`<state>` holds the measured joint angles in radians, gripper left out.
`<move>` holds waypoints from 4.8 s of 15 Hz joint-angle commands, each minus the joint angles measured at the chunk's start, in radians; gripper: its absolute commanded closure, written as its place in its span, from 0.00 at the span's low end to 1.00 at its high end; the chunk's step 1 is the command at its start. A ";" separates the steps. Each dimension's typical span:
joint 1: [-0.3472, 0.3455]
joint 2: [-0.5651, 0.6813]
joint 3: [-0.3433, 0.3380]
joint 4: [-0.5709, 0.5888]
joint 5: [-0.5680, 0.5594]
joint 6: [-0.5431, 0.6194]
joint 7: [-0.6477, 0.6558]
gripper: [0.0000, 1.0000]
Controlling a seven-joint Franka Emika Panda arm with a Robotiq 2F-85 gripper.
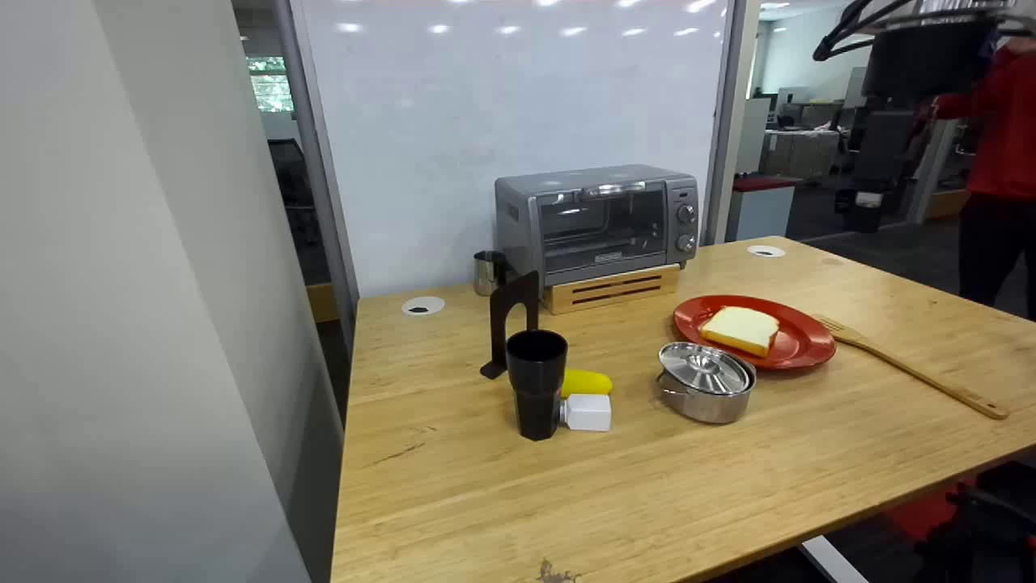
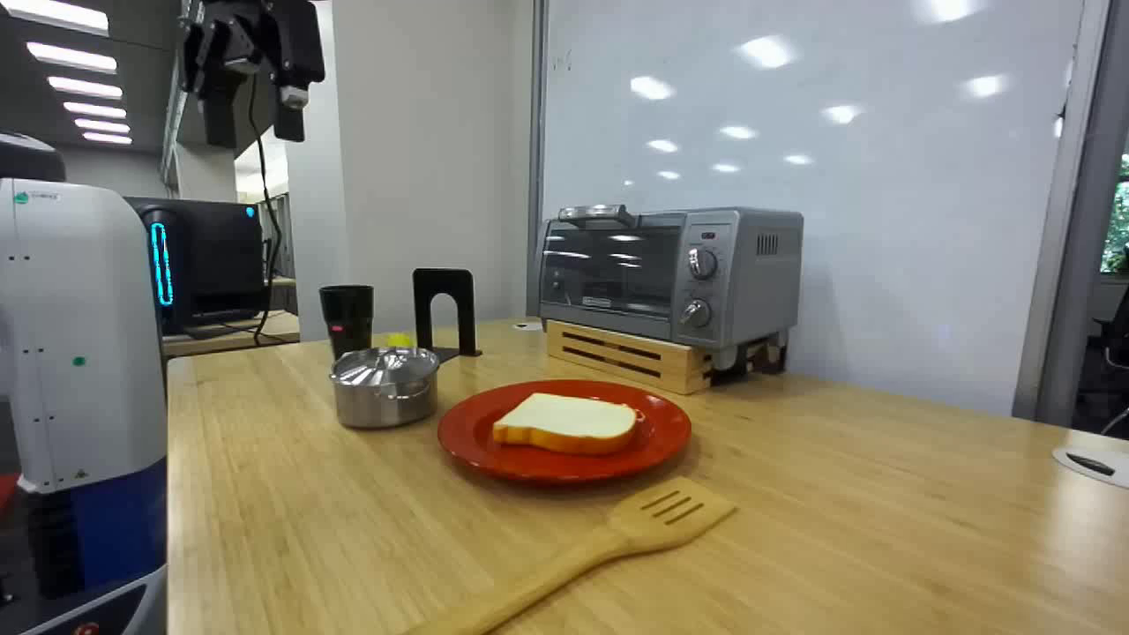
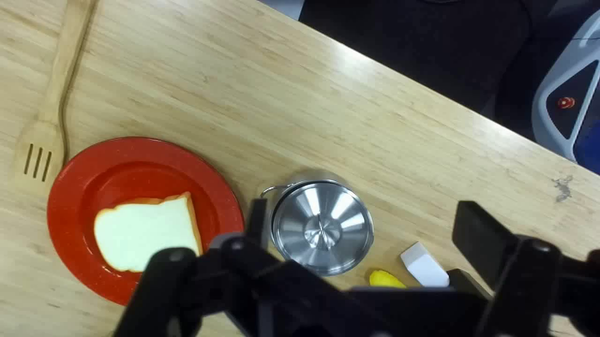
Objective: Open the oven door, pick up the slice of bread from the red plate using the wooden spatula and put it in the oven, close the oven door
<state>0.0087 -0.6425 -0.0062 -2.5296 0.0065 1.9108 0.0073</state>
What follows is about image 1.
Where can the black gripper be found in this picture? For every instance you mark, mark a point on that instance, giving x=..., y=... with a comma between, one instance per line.
x=928, y=67

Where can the wooden spatula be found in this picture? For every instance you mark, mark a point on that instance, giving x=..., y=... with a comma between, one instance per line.
x=917, y=375

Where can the slice of bread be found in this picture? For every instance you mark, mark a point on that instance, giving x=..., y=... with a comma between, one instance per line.
x=740, y=329

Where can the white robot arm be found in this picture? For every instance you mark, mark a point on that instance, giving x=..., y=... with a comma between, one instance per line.
x=965, y=7

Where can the red round plate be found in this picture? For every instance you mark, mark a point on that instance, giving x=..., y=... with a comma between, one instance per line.
x=804, y=337

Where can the wooden slatted oven stand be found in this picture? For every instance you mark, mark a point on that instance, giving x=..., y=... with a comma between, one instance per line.
x=618, y=289

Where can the silver toaster oven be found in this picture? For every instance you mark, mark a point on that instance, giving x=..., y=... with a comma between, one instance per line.
x=519, y=223

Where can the person in red top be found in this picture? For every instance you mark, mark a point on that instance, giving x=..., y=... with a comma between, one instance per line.
x=1008, y=142

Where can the white cabinet with red top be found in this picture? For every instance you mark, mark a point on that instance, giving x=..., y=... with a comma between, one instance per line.
x=761, y=212

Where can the steel pot lid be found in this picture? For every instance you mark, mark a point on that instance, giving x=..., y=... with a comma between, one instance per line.
x=707, y=367

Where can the red chair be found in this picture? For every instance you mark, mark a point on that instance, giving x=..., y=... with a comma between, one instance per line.
x=928, y=513

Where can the yellow small block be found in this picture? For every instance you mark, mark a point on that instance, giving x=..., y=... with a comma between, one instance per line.
x=587, y=379

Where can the white small block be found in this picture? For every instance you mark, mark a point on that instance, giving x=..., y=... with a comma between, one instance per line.
x=587, y=413

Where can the black plastic cup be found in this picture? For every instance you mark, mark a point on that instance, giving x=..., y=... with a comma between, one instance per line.
x=536, y=384

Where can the small metal cup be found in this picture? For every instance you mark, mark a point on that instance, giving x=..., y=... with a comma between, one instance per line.
x=484, y=277

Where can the black metal stand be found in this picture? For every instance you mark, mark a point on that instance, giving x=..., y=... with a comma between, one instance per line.
x=501, y=324

